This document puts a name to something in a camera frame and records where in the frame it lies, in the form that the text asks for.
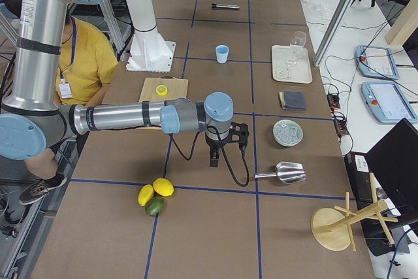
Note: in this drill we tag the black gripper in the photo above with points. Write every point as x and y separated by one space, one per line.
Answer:
213 146

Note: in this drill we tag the yellow lemon half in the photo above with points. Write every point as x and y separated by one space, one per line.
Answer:
161 90

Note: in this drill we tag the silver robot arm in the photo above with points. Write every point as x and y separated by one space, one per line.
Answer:
31 121

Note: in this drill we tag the yellow lemon upper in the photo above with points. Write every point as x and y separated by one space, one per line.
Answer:
163 187

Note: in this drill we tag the yellow lemon left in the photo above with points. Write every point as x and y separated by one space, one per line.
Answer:
145 194

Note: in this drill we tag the light blue cup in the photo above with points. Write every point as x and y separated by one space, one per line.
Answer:
222 52

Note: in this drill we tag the wooden cup tree stand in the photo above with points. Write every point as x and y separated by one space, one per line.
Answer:
331 227

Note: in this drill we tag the green lime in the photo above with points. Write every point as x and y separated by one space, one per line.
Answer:
154 206

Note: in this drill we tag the metal ice scoop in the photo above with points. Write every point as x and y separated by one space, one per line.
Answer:
285 173

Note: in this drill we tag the green bowl of ice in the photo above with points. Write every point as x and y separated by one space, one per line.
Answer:
287 133

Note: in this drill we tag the wooden cutting board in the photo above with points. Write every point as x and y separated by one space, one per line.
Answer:
177 88

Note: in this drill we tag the grey folded cloth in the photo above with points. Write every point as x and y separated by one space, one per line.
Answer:
292 100

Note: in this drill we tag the cream serving tray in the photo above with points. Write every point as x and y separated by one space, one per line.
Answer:
288 66

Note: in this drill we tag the clear wine glass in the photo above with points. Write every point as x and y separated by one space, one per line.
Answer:
298 42

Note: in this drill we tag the steel muddler with black cap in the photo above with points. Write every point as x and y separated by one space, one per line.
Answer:
219 6

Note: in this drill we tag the person in yellow shirt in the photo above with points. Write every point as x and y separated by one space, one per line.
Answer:
85 70

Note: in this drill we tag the near blue teach pendant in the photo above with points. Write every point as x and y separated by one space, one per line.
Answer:
387 103

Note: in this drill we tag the blue teach pendant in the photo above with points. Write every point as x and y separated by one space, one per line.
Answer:
387 103
376 62

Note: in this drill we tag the far blue teach pendant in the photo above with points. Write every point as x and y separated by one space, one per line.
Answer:
376 62

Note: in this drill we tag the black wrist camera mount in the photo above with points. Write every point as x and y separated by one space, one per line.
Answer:
239 134

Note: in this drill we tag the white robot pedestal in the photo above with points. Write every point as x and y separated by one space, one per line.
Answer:
149 51

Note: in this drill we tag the aluminium frame post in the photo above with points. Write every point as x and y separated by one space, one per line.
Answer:
333 26

